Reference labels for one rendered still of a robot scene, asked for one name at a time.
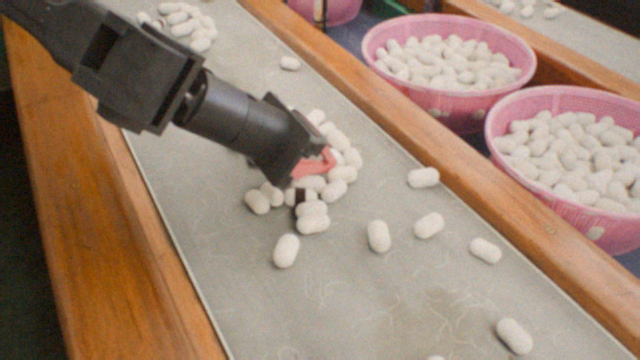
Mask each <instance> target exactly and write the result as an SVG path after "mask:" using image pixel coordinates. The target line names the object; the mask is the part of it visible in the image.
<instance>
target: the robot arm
mask: <svg viewBox="0 0 640 360"><path fill-rule="evenodd" d="M0 13H1V14H3V15H4V16H6V17H7V18H9V19H10V20H12V22H14V23H15V24H16V25H18V26H21V27H22V28H24V29H25V30H26V31H27V32H28V33H29V34H30V35H31V36H33V37H34V38H35V39H36V40H37V41H38V42H39V43H40V44H41V45H42V46H43V47H44V49H45V50H46V51H47V52H48V53H49V54H50V55H51V57H52V59H53V61H54V62H55V63H56V64H57V65H59V66H60V67H62V68H63V69H65V70H66V72H68V73H69V74H71V75H72V76H71V78H70V80H69V81H71V82H72V83H74V84H75V85H77V86H78V87H79V88H81V89H82V90H84V91H85V92H87V93H88V94H90V95H91V96H92V97H94V98H95V99H97V100H98V101H99V102H98V107H97V109H96V112H97V114H98V115H100V116H101V117H102V118H104V119H105V120H107V121H108V122H110V123H112V124H114V125H116V126H119V127H121V128H123V129H126V130H128V131H131V132H133V133H136V134H138V135H141V133H142V131H143V130H145V131H148V132H150V133H152V134H155V135H157V136H159V137H161V135H162V133H163V132H164V130H165V129H166V127H167V125H168V124H169V122H170V121H171V123H172V124H173V125H174V126H176V127H179V128H181V129H183V130H186V131H188V132H190V133H193V134H195V135H198V136H200V137H202V138H205V139H207V140H210V141H213V142H215V143H218V145H220V146H222V147H225V148H227V149H230V150H232V151H234V152H237V153H240V154H243V155H245V156H247V157H250V158H252V159H253V161H254V162H255V164H256V165H257V166H258V168H259V170H260V171H261V173H262V174H263V175H265V177H266V178H267V179H268V181H269V182H270V184H271V185H272V186H273V187H276V188H278V189H281V190H284V189H286V187H288V186H289V185H290V183H291V182H292V181H293V180H294V179H297V178H300V177H304V176H307V175H312V174H319V173H327V172H329V171H330V170H332V168H334V167H335V166H336V165H337V163H338V161H337V159H336V158H335V156H334V154H333V153H332V151H330V150H329V148H328V145H327V140H326V139H325V138H324V136H323V135H322V134H321V132H320V131H319V129H318V128H317V127H316V126H315V125H314V123H313V122H311V121H310V120H308V118H307V117H306V116H305V115H304V114H303V113H302V112H300V111H298V110H297V109H292V110H290V109H289V108H288V107H287V106H286V105H284V104H283V103H282V102H281V100H280V99H279V97H278V95H277V94H275V93H274V92H272V91H267V92H266V94H265V95H264V98H263V99H262V100H259V99H257V98H255V97H253V95H252V94H249V93H248V92H246V91H244V90H242V89H240V88H238V87H236V86H235V85H232V84H230V83H228V82H226V81H224V80H222V79H220V78H218V77H217V76H215V75H214V73H213V72H212V71H211V70H209V69H208V68H207V67H205V66H204V63H205V61H206V60H207V57H206V58H205V56H204V55H203V54H201V53H200V52H199V51H197V50H196V49H194V48H193V47H191V45H188V44H185V43H184V42H182V41H180V40H178V39H177V38H175V37H173V36H172V35H170V34H168V33H167V32H165V31H163V30H162V29H160V28H158V27H156V26H155V25H153V24H151V23H150V22H149V21H148V20H147V21H143V23H142V24H141V25H139V24H137V23H135V22H134V21H132V20H131V19H129V18H128V17H126V16H125V15H123V14H122V13H120V12H118V11H117V10H115V9H114V8H112V7H110V6H109V5H107V4H105V3H103V2H101V1H99V0H0ZM320 154H321V155H322V157H323V159H322V160H321V161H319V160H310V159H308V158H310V157H311V156H312V155H313V156H315V157H318V156H319V155H320ZM302 157H303V158H305V159H303V158H302Z"/></svg>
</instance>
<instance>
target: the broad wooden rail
mask: <svg viewBox="0 0 640 360"><path fill-rule="evenodd" d="M0 16H1V21H2V26H3V31H4V41H5V46H6V50H7V55H8V60H9V70H10V75H11V80H12V85H13V90H14V94H15V99H16V109H17V114H18V119H19V124H20V129H21V133H22V138H23V143H24V148H25V154H26V159H27V164H28V173H29V178H30V183H31V188H32V193H33V198H34V203H35V209H36V213H37V218H38V223H39V228H40V233H41V238H42V243H43V248H44V252H45V258H46V260H47V263H48V268H49V273H50V278H51V283H52V288H53V293H54V297H55V302H56V307H57V312H58V318H59V322H60V326H61V330H62V333H63V336H64V342H65V347H66V352H67V357H68V360H229V358H228V356H227V354H226V352H225V350H224V348H223V345H222V343H221V341H220V338H218V336H217V334H216V332H215V330H214V327H213V325H212V323H211V321H210V319H209V317H208V315H207V313H206V310H205V308H204V306H203V303H202V301H201V299H200V297H199V295H198V294H197V293H196V290H195V288H194V286H193V284H192V282H191V280H190V278H189V276H188V272H187V270H186V268H185V266H184V264H183V262H182V260H181V258H180V255H179V253H178V251H177V249H176V246H175V244H174V242H172V240H171V237H170V235H169V233H168V231H167V229H166V227H165V225H164V223H163V219H162V217H161V215H160V213H159V211H158V209H157V207H156V205H155V203H154V200H153V198H152V196H151V193H150V191H149V189H148V187H147V185H146V182H145V180H144V178H143V176H142V174H141V172H140V170H139V168H138V164H137V162H136V160H135V158H134V156H133V154H132V152H131V150H130V147H129V145H128V143H127V141H126V139H125V137H124V135H123V132H122V129H121V127H119V126H116V125H114V124H112V123H110V122H108V121H107V120H105V119H104V118H102V117H101V116H100V115H98V114H97V112H96V109H97V107H98V102H99V101H98V100H97V99H95V98H94V97H92V96H91V95H90V94H88V93H87V92H85V91H84V90H82V89H81V88H79V87H78V86H77V85H75V84H74V83H72V82H71V81H69V80H70V78H71V76H72V75H71V74H69V73H68V72H66V70H65V69H63V68H62V67H60V66H59V65H57V64H56V63H55V62H54V61H53V59H52V57H51V55H50V54H49V53H48V52H47V51H46V50H45V49H44V47H43V46H42V45H41V44H40V43H39V42H38V41H37V40H36V39H35V38H34V37H33V36H31V35H30V34H29V33H28V32H27V31H26V30H25V29H24V28H22V27H21V26H18V25H16V24H15V23H14V22H12V20H10V19H9V18H7V17H6V16H4V15H3V14H1V13H0Z"/></svg>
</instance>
